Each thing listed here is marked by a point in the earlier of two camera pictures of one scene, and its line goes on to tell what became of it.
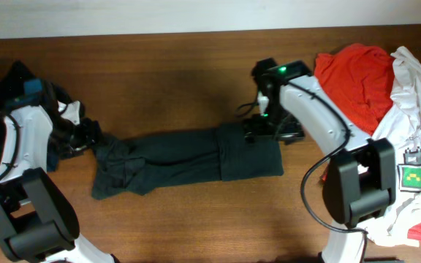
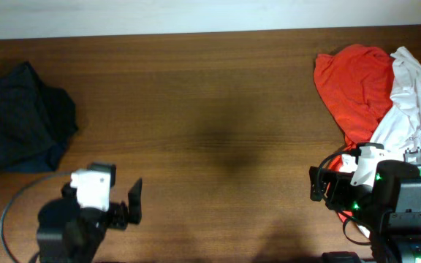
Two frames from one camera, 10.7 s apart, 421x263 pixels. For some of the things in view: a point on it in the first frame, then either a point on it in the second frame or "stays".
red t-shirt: x=362 y=77 stays
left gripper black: x=87 y=132 → x=121 y=213
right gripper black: x=273 y=134 → x=332 y=188
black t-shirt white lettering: x=128 y=162 → x=20 y=118
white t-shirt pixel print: x=414 y=123 stays
